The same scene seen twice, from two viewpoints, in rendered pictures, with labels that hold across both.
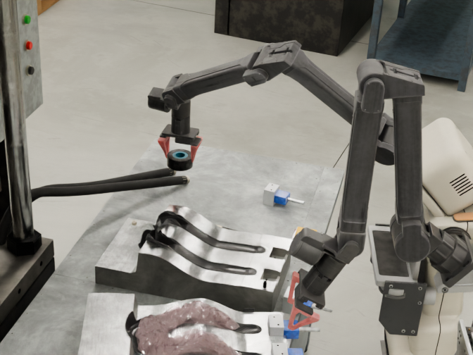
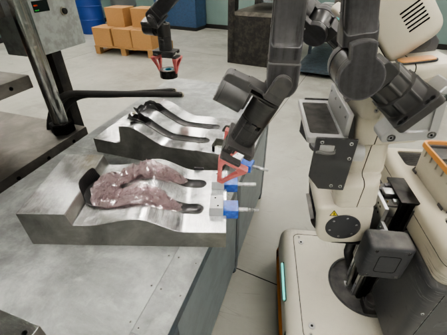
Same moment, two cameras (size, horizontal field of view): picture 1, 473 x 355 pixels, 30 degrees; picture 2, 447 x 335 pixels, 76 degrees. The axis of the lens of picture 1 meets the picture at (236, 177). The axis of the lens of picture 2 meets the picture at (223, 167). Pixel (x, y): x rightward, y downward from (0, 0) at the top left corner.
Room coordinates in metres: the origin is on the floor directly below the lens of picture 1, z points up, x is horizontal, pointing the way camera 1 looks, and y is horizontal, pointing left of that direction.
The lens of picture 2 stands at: (1.07, -0.20, 1.40)
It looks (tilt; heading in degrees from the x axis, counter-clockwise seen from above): 36 degrees down; 6
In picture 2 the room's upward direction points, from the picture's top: straight up
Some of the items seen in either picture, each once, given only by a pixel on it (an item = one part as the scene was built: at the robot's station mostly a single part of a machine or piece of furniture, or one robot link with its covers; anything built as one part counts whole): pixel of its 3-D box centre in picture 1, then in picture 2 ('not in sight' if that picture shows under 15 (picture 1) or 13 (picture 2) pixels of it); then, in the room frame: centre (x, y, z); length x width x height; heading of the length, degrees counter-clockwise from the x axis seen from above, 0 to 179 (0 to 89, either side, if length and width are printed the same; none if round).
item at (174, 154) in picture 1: (179, 160); (168, 72); (2.36, 0.18, 0.98); 0.08 x 0.08 x 0.04
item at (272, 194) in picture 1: (284, 198); not in sight; (2.43, -0.16, 0.83); 0.13 x 0.05 x 0.05; 69
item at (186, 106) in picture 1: (179, 106); (162, 29); (2.36, 0.18, 1.16); 0.07 x 0.06 x 0.07; 66
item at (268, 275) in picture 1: (269, 280); (219, 147); (1.92, -0.11, 0.87); 0.05 x 0.05 x 0.04; 77
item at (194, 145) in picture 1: (188, 147); (172, 62); (2.36, 0.15, 1.03); 0.07 x 0.07 x 0.09; 78
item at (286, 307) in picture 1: (308, 305); (249, 165); (1.88, -0.21, 0.83); 0.13 x 0.05 x 0.05; 73
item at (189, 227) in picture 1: (200, 242); (169, 120); (2.02, 0.09, 0.92); 0.35 x 0.16 x 0.09; 77
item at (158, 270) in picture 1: (196, 254); (169, 130); (2.03, 0.10, 0.87); 0.50 x 0.26 x 0.14; 77
